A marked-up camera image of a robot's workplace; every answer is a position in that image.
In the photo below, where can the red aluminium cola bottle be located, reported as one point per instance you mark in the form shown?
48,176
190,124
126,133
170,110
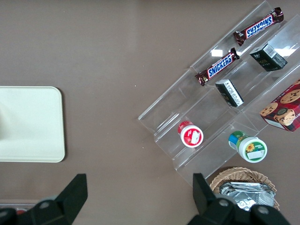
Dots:
20,212

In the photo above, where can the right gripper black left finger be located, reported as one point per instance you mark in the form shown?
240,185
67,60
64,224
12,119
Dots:
63,206

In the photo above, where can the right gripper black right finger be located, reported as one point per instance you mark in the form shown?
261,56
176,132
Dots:
211,211

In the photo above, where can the cream plastic tray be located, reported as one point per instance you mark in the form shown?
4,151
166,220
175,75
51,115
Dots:
32,124

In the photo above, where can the small dark carton box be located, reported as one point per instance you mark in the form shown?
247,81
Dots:
229,93
267,58

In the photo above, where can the red chocolate chip cookie box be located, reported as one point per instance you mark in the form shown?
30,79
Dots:
284,110

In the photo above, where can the light tan wicker basket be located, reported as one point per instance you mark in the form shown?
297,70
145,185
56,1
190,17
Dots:
243,174

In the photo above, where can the green lid snack cup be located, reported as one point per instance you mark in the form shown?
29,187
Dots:
252,148

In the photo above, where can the clear acrylic stepped display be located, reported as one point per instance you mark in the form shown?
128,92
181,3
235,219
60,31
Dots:
211,117

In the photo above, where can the red lid snack cup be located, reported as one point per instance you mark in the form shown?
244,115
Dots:
191,136

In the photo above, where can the Snickers chocolate bar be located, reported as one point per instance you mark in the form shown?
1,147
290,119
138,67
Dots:
218,66
259,27

